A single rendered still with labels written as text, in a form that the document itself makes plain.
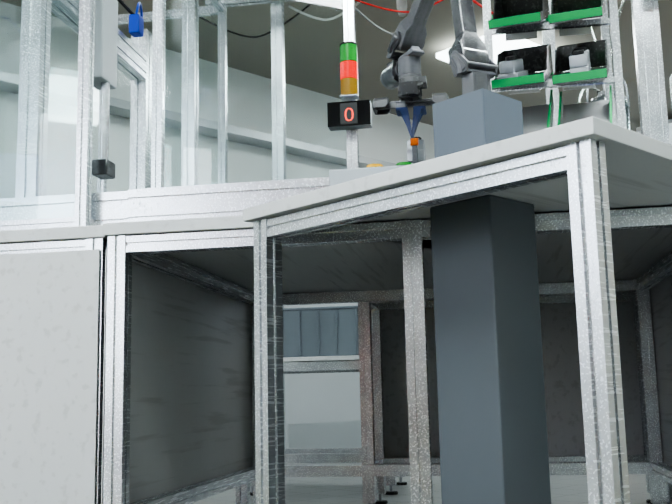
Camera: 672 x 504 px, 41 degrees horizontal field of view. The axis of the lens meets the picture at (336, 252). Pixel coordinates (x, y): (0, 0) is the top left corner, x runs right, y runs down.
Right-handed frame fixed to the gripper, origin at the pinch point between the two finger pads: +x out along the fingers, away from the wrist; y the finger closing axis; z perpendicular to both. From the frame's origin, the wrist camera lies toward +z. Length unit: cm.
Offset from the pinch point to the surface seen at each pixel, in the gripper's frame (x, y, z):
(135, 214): 20, -70, 5
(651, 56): -56, 81, -120
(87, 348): 53, -79, 10
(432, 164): 25, 8, 54
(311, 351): 44, -65, -198
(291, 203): 25.1, -24.2, 30.2
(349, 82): -20.2, -18.6, -22.6
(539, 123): -2.3, 31.8, -15.0
